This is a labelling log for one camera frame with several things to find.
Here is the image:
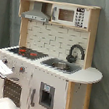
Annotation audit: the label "oven door with window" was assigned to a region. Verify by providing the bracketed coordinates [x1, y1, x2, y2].
[3, 77, 22, 107]

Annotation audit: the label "white microwave door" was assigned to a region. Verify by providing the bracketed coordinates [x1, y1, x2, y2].
[51, 4, 76, 26]

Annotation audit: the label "red left stove knob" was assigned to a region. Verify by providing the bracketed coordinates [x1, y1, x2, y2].
[1, 58, 9, 66]

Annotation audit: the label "metal sink basin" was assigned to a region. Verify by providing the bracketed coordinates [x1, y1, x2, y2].
[42, 58, 81, 74]

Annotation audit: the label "wooden toy kitchen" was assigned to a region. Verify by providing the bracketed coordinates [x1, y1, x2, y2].
[0, 0, 103, 109]

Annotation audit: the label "red stove knob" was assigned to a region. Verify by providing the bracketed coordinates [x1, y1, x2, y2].
[19, 67, 25, 73]
[1, 58, 9, 66]

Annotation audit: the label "red right stove knob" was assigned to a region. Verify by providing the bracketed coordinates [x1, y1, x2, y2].
[19, 67, 25, 73]

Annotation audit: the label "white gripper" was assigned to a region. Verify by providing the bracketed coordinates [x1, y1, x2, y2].
[0, 60, 12, 78]

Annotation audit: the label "microwave button panel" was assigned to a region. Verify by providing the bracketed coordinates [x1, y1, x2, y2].
[75, 8, 85, 27]

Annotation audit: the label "black faucet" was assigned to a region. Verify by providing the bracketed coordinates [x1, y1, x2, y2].
[64, 43, 87, 66]

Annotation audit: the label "black stovetop red burners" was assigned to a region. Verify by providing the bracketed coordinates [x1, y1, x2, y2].
[11, 47, 46, 60]

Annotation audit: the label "grey range hood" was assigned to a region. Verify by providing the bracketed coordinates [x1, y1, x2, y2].
[21, 2, 49, 23]

